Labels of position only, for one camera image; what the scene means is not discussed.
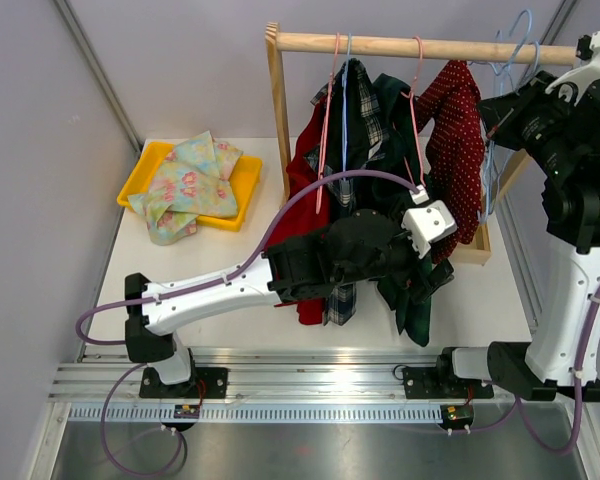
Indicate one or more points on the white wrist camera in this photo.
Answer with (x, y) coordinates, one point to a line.
(428, 222)
(590, 60)

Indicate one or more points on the pastel floral skirt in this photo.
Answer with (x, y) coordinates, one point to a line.
(192, 181)

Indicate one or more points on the navy white plaid skirt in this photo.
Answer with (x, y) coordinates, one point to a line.
(366, 134)

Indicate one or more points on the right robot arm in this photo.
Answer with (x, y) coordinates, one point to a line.
(561, 357)

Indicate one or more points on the blue hanger with plaid skirt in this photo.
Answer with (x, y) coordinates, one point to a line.
(344, 115)

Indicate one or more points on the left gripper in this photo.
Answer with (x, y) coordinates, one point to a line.
(412, 277)

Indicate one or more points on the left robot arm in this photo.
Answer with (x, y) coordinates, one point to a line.
(364, 246)

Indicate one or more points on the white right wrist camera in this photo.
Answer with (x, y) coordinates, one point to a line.
(590, 60)

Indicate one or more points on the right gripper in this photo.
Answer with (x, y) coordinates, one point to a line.
(503, 116)

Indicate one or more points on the red polka dot skirt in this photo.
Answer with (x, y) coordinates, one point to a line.
(455, 150)

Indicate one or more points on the blue hanger with dotted skirt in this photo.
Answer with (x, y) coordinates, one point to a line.
(490, 176)

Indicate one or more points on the yellow plastic tray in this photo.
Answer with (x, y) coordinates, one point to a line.
(244, 180)

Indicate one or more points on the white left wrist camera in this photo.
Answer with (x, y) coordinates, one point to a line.
(428, 222)

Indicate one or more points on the wooden clothes rack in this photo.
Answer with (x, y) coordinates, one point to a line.
(399, 149)

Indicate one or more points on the pink hanger with green skirt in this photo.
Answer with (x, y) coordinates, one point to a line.
(411, 96)

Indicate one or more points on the pink hanger left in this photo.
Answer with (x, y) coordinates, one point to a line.
(325, 126)

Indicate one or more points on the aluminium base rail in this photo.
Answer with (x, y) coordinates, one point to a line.
(341, 385)

